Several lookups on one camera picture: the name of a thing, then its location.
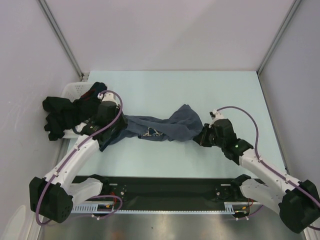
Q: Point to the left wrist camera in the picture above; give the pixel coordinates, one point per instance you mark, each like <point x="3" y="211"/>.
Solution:
<point x="107" y="98"/>

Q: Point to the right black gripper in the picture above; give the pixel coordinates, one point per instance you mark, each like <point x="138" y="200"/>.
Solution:
<point x="201" y="138"/>

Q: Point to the black tank top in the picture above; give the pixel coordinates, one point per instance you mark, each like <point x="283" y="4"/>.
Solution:
<point x="64" y="114"/>

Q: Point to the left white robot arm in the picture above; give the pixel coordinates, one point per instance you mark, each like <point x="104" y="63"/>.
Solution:
<point x="54" y="195"/>

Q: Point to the blue printed tank top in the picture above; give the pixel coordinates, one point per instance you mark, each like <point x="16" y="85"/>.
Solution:
<point x="183" y="125"/>

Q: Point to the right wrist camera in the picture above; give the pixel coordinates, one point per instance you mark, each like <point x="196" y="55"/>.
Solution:
<point x="216" y="115"/>

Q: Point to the aluminium frame post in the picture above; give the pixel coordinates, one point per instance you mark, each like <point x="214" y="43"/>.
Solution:
<point x="49" y="16"/>
<point x="279" y="34"/>

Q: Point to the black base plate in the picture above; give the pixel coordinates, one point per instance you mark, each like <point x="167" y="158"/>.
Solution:
<point x="172" y="194"/>

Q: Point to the right aluminium frame post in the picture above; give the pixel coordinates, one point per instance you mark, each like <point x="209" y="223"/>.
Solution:
<point x="279" y="34"/>

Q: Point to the slotted cable duct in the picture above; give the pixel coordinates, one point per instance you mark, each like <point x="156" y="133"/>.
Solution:
<point x="104" y="209"/>

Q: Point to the white plastic laundry basket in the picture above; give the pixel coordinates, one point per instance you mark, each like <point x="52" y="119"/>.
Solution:
<point x="73" y="91"/>

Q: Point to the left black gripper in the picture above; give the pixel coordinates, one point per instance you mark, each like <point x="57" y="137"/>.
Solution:
<point x="123" y="122"/>

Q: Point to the left aluminium frame post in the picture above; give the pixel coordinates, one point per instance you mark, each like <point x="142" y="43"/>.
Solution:
<point x="49" y="16"/>

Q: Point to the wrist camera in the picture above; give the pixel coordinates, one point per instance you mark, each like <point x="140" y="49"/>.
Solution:
<point x="216" y="115"/>
<point x="107" y="98"/>

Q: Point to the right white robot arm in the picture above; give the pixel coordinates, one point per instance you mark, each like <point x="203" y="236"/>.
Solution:
<point x="296" y="202"/>

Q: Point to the dark navy red garment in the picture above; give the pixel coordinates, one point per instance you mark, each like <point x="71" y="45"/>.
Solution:
<point x="94" y="91"/>

